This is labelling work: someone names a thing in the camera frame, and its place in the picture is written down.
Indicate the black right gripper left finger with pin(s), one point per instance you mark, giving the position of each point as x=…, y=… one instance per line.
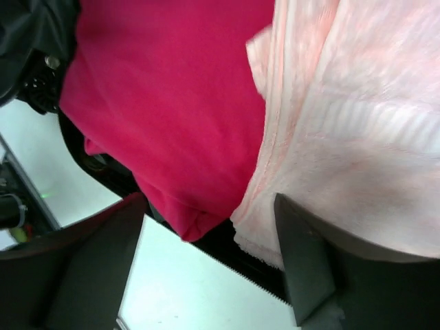
x=72, y=278

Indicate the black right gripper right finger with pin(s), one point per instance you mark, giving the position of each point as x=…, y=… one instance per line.
x=335, y=280

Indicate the pink towel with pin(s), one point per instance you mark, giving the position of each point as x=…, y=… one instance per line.
x=351, y=92

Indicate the magenta garment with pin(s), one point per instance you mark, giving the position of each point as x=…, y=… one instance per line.
x=165, y=88

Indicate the black hard-shell suitcase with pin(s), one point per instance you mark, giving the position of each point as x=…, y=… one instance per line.
x=26, y=76

